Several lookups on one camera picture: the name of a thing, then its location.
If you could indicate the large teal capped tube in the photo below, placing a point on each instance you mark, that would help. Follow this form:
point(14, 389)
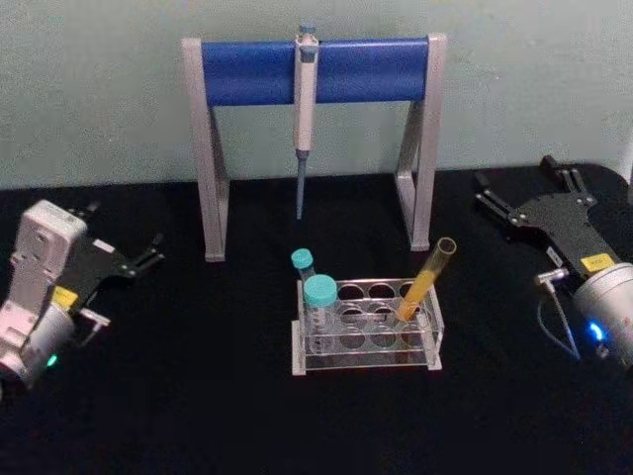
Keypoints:
point(320, 292)

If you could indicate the open tube with yellow liquid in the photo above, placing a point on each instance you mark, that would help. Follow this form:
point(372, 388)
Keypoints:
point(420, 289)

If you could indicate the clear plastic tube rack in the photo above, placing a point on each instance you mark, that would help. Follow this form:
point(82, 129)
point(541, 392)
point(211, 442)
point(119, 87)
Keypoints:
point(366, 341)

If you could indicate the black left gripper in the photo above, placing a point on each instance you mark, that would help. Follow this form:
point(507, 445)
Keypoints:
point(94, 264)

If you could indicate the small teal capped tube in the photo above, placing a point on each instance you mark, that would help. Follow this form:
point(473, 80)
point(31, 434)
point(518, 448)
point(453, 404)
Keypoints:
point(302, 260)

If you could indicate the white and blue pipette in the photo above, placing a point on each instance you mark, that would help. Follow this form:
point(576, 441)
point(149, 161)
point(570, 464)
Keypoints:
point(305, 109)

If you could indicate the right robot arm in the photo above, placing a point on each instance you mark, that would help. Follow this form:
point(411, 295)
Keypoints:
point(610, 312)

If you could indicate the black table cloth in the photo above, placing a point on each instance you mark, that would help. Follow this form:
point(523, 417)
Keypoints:
point(198, 406)

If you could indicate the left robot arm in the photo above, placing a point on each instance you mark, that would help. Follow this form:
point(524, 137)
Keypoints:
point(34, 277)

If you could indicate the grey stand with blue bar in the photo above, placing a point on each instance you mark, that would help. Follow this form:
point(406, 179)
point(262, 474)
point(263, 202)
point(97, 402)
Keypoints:
point(257, 73)

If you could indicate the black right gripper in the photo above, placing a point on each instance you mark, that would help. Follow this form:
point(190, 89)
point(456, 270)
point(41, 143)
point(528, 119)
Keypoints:
point(564, 227)

